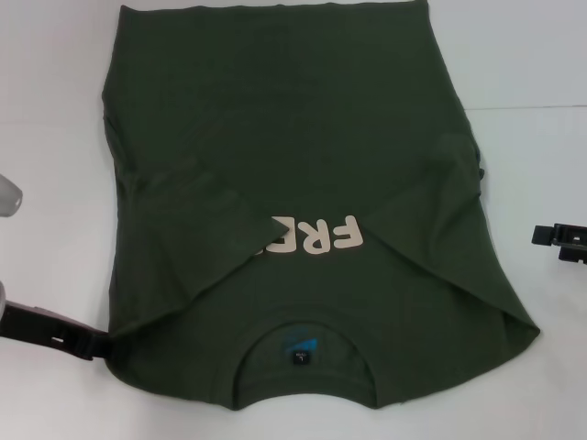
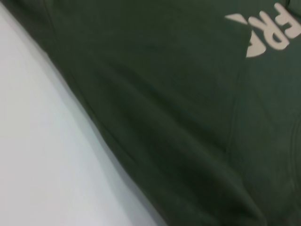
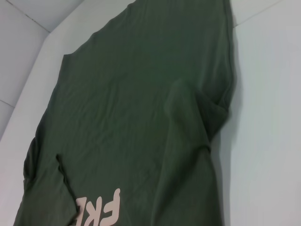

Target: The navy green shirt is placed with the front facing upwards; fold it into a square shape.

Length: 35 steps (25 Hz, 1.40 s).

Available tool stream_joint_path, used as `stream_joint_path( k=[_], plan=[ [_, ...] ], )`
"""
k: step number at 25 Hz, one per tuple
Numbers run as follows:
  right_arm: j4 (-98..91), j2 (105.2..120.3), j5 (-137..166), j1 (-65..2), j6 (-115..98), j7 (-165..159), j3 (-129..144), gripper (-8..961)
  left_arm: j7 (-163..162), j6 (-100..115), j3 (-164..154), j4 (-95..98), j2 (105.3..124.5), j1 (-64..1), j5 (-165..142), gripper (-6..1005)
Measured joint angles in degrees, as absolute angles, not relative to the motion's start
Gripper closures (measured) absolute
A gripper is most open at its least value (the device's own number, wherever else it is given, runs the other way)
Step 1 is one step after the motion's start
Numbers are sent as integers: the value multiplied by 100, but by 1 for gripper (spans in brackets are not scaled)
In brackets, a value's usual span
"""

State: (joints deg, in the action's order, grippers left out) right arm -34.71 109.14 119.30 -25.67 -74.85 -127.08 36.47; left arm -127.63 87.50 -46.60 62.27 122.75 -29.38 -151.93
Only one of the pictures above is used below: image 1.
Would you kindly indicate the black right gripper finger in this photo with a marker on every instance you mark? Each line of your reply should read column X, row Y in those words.
column 573, row 256
column 550, row 234

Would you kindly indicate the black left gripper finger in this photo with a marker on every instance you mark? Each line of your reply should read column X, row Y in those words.
column 87, row 344

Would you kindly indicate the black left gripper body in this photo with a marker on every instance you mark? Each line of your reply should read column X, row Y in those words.
column 27, row 325

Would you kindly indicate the dark green FREE t-shirt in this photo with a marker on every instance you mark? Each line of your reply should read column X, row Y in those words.
column 284, row 137

